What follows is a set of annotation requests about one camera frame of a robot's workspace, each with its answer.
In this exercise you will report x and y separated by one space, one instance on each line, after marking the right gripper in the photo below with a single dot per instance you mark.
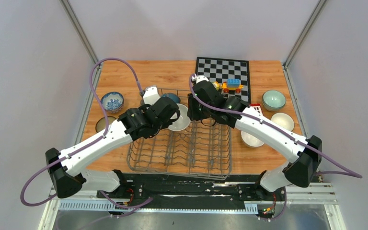
192 113

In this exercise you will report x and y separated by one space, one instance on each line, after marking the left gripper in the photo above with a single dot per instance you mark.
166 124

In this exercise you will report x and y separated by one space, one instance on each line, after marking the dark blue bowl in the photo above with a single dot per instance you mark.
172 96

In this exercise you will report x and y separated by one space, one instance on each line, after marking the beige bowl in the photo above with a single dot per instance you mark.
250 140
182 122

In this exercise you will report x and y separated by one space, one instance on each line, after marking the white blue floral bowl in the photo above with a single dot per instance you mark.
112 100

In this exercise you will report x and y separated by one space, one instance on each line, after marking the grey wire dish rack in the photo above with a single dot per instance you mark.
201 150

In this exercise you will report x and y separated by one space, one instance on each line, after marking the dark patterned bowl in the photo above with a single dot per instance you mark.
101 123

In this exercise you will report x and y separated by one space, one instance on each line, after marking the light teal checked bowl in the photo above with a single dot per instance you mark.
273 100

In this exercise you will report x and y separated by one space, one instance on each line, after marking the teal white bowl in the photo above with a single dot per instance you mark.
284 121

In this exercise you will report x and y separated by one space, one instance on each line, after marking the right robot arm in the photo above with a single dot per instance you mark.
301 153

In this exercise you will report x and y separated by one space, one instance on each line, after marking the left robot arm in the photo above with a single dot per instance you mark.
69 173

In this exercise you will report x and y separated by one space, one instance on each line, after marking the yellow toy block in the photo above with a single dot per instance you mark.
217 85

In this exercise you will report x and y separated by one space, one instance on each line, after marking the black white chessboard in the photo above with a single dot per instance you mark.
220 70

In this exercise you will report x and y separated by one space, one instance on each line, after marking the blue orange toy car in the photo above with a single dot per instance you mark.
232 85

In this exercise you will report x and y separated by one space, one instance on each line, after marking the red toy brick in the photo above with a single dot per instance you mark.
257 108

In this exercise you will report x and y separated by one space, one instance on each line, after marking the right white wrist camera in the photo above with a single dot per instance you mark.
199 78

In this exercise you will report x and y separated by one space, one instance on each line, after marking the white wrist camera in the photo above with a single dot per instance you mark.
199 78
151 95

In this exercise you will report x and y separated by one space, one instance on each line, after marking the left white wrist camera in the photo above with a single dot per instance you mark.
151 95

